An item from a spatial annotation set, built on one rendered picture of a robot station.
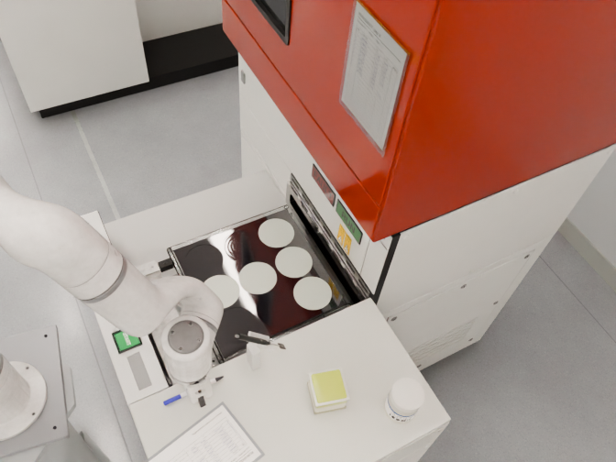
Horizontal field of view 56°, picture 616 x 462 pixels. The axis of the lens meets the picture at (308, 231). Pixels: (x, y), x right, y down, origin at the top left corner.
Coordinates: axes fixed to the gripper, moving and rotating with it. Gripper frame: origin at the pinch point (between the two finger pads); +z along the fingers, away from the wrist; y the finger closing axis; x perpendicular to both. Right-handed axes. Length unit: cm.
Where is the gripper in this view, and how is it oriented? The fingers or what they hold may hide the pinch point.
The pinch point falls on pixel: (193, 387)
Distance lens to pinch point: 134.2
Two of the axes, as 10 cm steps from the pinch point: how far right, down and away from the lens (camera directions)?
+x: -8.8, 3.4, -3.3
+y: -4.6, -7.9, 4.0
